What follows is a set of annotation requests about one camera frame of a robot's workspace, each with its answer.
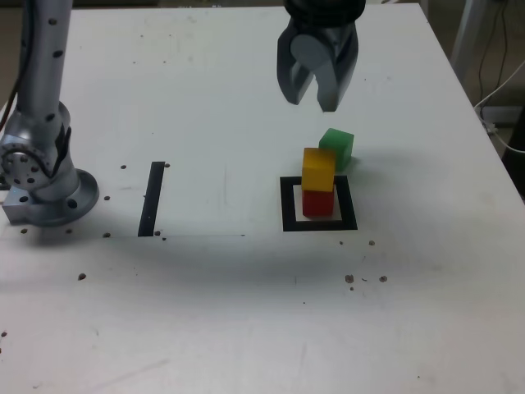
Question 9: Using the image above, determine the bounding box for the green cube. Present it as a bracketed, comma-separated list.
[318, 127, 354, 172]

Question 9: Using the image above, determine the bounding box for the black tape strip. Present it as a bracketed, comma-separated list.
[137, 161, 166, 238]

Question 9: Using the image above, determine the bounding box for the white background cable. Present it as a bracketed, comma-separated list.
[473, 60, 525, 153]

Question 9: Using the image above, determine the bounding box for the white metal frame leg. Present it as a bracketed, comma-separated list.
[450, 0, 483, 79]

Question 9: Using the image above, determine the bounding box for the red cube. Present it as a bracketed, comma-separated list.
[302, 188, 336, 218]

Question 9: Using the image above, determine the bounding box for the grey power strip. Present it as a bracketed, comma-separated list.
[475, 104, 525, 126]

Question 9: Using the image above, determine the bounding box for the yellow cube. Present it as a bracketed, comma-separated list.
[302, 147, 337, 193]

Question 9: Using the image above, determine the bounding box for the black tape square outline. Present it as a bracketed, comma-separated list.
[279, 175, 358, 232]

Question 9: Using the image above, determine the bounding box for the thin black background cable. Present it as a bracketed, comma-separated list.
[477, 0, 510, 107]

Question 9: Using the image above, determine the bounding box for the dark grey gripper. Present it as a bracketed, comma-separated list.
[277, 21, 360, 113]

